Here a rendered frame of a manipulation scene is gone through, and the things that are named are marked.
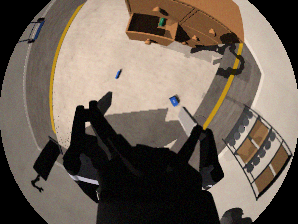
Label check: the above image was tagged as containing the brown wooden drawer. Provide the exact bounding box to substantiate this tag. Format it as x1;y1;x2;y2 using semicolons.
176;24;218;45
174;34;203;48
184;10;240;43
128;0;194;22
125;13;178;46

